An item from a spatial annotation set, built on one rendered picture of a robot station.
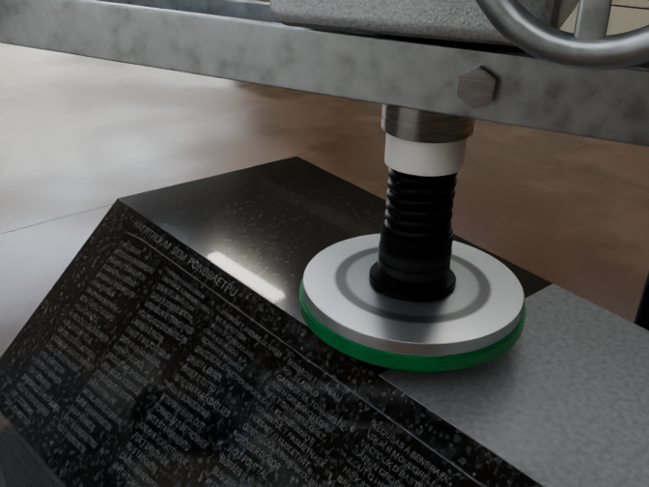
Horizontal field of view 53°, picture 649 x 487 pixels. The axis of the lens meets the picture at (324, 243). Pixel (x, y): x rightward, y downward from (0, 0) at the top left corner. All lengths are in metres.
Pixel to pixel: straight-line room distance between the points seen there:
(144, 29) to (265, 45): 0.12
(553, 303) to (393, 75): 0.35
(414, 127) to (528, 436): 0.27
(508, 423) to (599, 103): 0.26
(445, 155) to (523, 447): 0.24
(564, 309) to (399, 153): 0.29
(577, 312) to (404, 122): 0.31
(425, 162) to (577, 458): 0.26
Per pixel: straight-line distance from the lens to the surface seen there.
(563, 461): 0.56
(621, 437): 0.60
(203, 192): 0.99
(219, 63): 0.58
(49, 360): 0.94
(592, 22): 0.38
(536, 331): 0.70
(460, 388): 0.60
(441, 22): 0.44
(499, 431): 0.57
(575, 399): 0.62
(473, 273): 0.66
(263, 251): 0.80
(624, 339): 0.72
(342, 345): 0.57
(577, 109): 0.49
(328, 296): 0.60
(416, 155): 0.55
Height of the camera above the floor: 1.17
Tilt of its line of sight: 27 degrees down
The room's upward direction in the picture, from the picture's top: 2 degrees clockwise
